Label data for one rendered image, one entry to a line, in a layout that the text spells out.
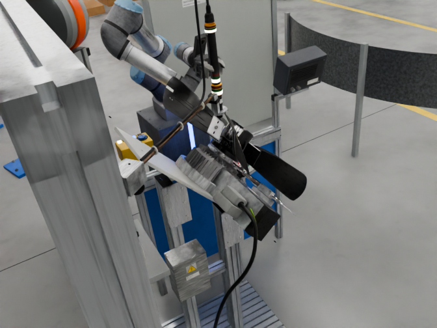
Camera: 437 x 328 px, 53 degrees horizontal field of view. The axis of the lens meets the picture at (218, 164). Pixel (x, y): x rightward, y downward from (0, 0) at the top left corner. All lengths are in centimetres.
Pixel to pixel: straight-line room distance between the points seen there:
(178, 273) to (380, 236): 168
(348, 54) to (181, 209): 222
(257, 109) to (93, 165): 413
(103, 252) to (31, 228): 340
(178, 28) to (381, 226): 213
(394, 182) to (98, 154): 346
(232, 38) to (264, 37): 33
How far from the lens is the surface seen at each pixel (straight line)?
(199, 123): 174
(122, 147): 213
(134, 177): 134
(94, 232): 25
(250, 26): 401
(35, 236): 356
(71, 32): 104
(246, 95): 420
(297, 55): 247
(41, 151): 21
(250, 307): 260
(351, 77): 363
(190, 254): 182
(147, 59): 199
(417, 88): 347
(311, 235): 309
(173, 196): 170
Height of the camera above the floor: 212
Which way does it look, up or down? 34 degrees down
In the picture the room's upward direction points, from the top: 7 degrees counter-clockwise
